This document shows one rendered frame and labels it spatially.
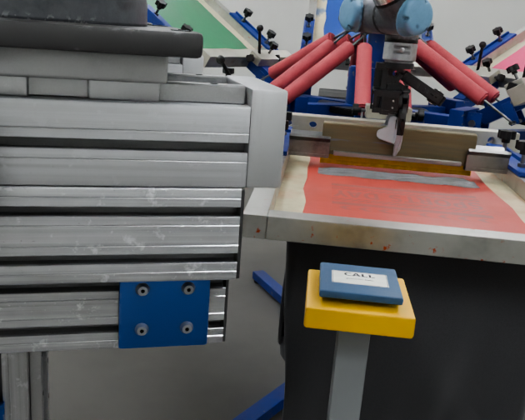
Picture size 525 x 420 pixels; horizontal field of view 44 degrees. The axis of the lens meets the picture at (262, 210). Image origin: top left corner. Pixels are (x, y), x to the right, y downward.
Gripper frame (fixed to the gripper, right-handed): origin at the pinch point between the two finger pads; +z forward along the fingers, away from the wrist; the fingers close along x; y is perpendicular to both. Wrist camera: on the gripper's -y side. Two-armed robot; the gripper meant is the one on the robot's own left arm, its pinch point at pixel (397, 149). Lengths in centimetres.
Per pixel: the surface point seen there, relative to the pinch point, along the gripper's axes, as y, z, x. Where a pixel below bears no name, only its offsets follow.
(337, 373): 14, 16, 79
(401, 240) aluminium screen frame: 5, 4, 60
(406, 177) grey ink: -1.8, 4.8, 8.8
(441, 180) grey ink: -9.5, 4.6, 9.3
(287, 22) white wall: 52, -31, -413
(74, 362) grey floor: 102, 100, -58
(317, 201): 17.8, 5.3, 35.0
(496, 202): -18.5, 5.4, 22.2
